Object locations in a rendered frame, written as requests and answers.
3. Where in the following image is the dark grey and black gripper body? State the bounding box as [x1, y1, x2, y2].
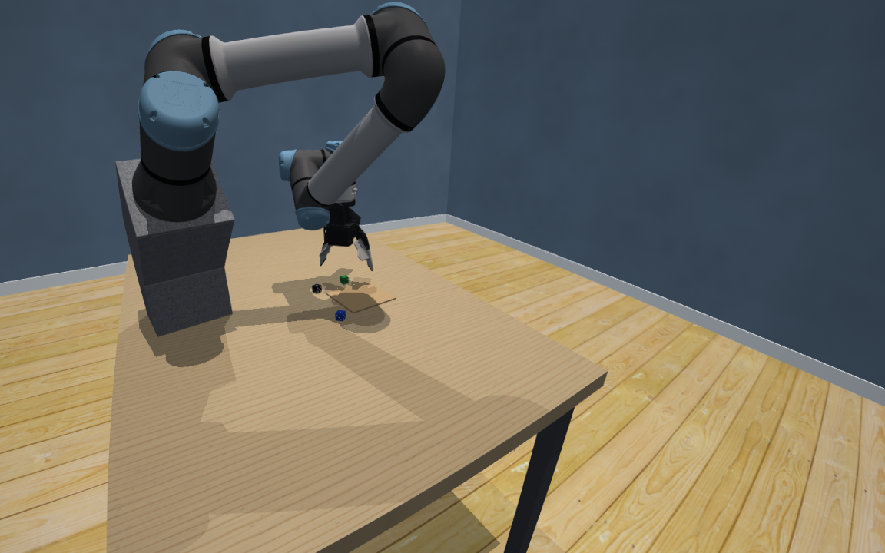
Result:
[323, 199, 359, 247]

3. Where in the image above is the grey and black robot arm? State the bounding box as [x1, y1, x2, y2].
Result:
[132, 2, 445, 230]

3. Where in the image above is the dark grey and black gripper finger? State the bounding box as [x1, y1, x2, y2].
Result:
[320, 243, 332, 266]
[353, 226, 373, 272]

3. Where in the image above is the tan square mat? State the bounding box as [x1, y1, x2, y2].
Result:
[326, 281, 396, 313]

